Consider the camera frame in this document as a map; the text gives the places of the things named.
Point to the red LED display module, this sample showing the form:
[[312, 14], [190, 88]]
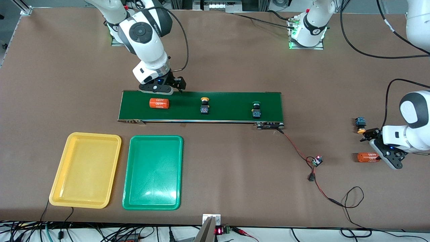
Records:
[[219, 231]]

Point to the yellow mushroom push button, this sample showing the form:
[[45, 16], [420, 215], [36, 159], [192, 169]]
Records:
[[205, 109], [360, 121]]

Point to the black inline switch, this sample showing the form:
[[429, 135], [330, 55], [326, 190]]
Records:
[[311, 177]]

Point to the green plastic tray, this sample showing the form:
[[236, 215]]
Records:
[[153, 174]]

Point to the yellow plastic tray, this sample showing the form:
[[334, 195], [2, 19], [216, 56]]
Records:
[[85, 171]]

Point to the silver machine frame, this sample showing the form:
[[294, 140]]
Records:
[[218, 5]]

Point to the small black controller board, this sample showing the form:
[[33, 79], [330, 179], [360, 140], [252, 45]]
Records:
[[317, 161]]

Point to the silver metal bracket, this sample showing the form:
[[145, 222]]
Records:
[[217, 219]]

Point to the red clip lead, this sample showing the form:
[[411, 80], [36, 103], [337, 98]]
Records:
[[240, 230]]

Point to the green belt conveyor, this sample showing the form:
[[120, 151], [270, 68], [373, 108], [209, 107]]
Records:
[[228, 106]]

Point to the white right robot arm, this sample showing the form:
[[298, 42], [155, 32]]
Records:
[[147, 50]]

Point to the green mushroom push button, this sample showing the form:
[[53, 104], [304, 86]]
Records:
[[257, 113]]

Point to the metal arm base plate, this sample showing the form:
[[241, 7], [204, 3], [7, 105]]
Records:
[[305, 48], [116, 43]]

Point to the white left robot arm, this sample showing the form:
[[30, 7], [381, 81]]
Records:
[[416, 114]]

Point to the orange 4680 cylinder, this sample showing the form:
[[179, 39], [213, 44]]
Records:
[[366, 157], [159, 103]]

